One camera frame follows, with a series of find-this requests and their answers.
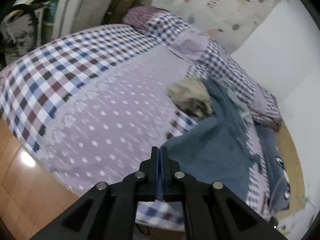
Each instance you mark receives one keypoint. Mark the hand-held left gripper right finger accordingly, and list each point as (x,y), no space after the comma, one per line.
(165,165)

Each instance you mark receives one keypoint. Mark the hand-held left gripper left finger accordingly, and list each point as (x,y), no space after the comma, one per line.
(154,165)

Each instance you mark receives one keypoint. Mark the teal fleece sweater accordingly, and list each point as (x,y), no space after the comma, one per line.
(212,150)

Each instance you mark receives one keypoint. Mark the khaki garment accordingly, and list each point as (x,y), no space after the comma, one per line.
(190,95)

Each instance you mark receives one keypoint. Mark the checked bed sheet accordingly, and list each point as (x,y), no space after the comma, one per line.
(100,105)

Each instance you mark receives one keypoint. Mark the blue cartoon print pillow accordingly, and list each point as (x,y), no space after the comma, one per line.
(272,155)

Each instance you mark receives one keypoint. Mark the checkered pillow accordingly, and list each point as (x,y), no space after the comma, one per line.
(200,47)

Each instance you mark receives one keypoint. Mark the wooden headboard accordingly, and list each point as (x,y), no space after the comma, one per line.
(292,155)

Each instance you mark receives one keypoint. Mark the pineapple print curtain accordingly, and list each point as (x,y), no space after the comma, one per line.
(225,10)

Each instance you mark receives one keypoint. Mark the teal suitcase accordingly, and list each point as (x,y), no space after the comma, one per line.
(51,12)

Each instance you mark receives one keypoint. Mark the grey patterned bag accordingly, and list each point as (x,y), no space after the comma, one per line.
(20,32)

